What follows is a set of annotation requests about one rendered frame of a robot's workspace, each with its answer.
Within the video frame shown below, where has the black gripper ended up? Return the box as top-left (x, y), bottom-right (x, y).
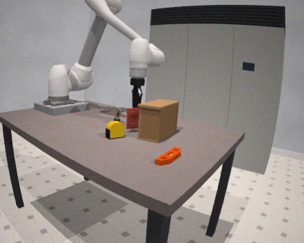
top-left (130, 78), bottom-right (145, 108)

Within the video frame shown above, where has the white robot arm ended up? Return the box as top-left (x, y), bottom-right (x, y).
top-left (42, 0), bottom-right (165, 106)

